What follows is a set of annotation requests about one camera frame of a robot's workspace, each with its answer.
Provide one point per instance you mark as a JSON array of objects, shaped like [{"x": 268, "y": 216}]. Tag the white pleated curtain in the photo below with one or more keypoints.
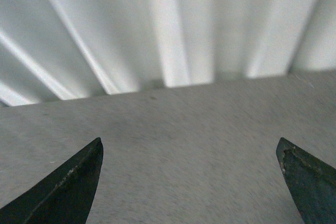
[{"x": 67, "y": 49}]

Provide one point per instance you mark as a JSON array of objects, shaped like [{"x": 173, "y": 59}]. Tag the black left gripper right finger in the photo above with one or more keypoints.
[{"x": 311, "y": 182}]

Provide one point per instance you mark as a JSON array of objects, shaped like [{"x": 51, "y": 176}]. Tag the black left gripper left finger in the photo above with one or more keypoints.
[{"x": 65, "y": 195}]

